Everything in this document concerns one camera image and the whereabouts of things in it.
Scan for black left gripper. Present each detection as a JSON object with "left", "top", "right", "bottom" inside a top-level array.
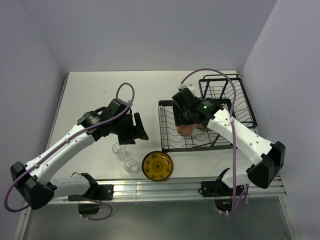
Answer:
[{"left": 111, "top": 112, "right": 148, "bottom": 145}]

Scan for pink mug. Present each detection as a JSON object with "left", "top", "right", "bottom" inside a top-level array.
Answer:
[
  {"left": 194, "top": 123, "right": 207, "bottom": 131},
  {"left": 176, "top": 124, "right": 194, "bottom": 138}
]

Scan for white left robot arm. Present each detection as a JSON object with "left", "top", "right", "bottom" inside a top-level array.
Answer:
[{"left": 10, "top": 98, "right": 149, "bottom": 210}]

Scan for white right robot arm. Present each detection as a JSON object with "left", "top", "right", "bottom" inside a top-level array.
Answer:
[{"left": 172, "top": 88, "right": 286, "bottom": 195}]

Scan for clear shot glass middle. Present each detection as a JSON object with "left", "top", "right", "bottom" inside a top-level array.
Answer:
[{"left": 112, "top": 142, "right": 127, "bottom": 160}]

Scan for clear shot glass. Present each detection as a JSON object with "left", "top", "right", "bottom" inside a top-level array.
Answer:
[
  {"left": 112, "top": 142, "right": 127, "bottom": 160},
  {"left": 124, "top": 159, "right": 139, "bottom": 175}
]

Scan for clear shot glass front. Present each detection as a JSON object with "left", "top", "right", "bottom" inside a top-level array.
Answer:
[{"left": 124, "top": 159, "right": 139, "bottom": 175}]

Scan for yellow patterned plate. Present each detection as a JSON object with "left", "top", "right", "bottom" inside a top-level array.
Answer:
[{"left": 141, "top": 151, "right": 174, "bottom": 182}]

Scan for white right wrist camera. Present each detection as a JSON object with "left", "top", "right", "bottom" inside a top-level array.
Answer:
[{"left": 178, "top": 84, "right": 196, "bottom": 96}]

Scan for black wire dish rack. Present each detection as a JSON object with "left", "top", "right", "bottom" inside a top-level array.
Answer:
[{"left": 158, "top": 73, "right": 258, "bottom": 153}]

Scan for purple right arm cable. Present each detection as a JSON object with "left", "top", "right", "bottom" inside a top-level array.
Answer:
[{"left": 180, "top": 69, "right": 250, "bottom": 225}]

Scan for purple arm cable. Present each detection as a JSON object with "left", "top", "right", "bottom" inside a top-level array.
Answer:
[
  {"left": 4, "top": 82, "right": 137, "bottom": 221},
  {"left": 180, "top": 69, "right": 250, "bottom": 225}
]

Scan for aluminium rail frame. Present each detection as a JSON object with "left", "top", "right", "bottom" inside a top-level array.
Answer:
[{"left": 13, "top": 178, "right": 301, "bottom": 240}]

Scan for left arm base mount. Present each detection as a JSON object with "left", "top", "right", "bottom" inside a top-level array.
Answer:
[{"left": 67, "top": 184, "right": 114, "bottom": 221}]

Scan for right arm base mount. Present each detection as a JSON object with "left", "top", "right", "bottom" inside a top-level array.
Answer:
[{"left": 198, "top": 180, "right": 233, "bottom": 212}]

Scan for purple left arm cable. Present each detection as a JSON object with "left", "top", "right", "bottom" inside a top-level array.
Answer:
[{"left": 4, "top": 82, "right": 137, "bottom": 221}]

